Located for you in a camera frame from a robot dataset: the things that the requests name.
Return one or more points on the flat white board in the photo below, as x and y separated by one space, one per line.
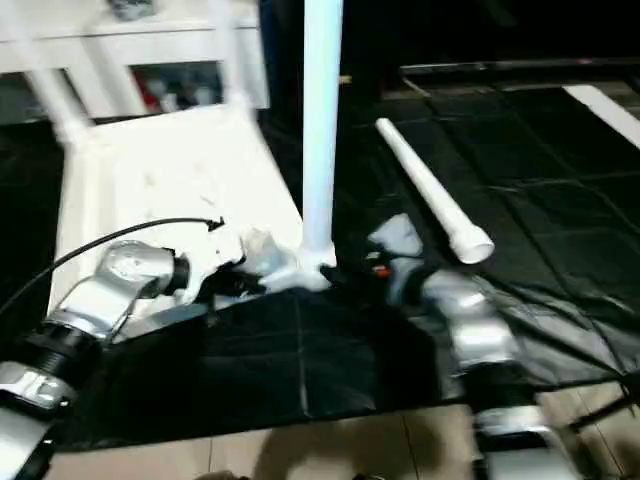
605 110

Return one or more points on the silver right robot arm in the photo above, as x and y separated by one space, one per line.
480 340

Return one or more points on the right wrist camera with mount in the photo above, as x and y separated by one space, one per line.
398 240

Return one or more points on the white glass-door cabinet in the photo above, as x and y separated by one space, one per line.
130 50

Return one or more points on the dark object on cabinet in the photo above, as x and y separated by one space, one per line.
132 8

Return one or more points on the white plastic table top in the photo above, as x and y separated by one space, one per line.
170 180

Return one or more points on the white plastic table leg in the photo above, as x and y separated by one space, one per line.
60 100
232 60
322 120
430 190

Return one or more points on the black work mat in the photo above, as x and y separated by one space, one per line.
300 380

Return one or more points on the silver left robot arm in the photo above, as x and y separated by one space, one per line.
90 310

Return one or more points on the long black bar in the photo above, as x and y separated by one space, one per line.
520 68

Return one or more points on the small brown tag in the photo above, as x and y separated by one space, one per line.
346 80

